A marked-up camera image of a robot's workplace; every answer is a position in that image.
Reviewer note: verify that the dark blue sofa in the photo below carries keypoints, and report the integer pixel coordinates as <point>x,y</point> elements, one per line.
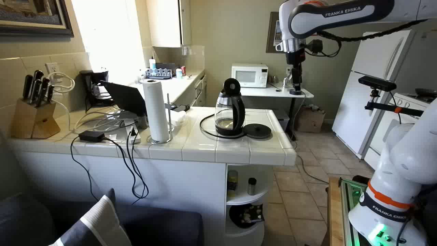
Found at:
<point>28,222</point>

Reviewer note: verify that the black round kettle base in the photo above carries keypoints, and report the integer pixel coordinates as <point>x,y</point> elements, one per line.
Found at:
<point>257,132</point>

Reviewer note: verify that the white side table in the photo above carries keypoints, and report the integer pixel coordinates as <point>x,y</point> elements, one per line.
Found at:
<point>281,94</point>

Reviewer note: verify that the black glass electric kettle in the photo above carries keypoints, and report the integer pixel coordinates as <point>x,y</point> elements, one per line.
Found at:
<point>230,110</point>

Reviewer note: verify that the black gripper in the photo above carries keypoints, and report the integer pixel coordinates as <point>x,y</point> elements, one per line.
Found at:
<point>296,61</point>

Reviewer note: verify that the wooden knife block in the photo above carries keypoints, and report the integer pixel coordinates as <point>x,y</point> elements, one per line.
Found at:
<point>33,122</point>

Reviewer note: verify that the black power adapter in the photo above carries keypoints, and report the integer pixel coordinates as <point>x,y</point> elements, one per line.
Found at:
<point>92,136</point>

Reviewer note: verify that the framed picture top left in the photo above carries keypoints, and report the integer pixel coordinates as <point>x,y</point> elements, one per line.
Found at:
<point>35,19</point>

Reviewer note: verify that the black laptop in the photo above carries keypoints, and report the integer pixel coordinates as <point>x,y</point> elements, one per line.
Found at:
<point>126,98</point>

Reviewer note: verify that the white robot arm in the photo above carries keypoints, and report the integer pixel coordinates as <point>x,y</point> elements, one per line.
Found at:
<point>384,214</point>

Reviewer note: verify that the white microwave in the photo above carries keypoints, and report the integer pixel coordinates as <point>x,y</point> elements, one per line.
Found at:
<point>251,76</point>

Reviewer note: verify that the cardboard box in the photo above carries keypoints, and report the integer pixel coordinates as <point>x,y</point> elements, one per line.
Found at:
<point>311,121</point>

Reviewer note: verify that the white refrigerator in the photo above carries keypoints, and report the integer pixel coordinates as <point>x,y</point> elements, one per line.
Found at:
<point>378,58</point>

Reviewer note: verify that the white paper towel roll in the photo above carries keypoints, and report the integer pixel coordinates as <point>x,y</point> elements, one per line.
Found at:
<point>156,111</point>

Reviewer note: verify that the striped cushion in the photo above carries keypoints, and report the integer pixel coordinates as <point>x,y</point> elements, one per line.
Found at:
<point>98,225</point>

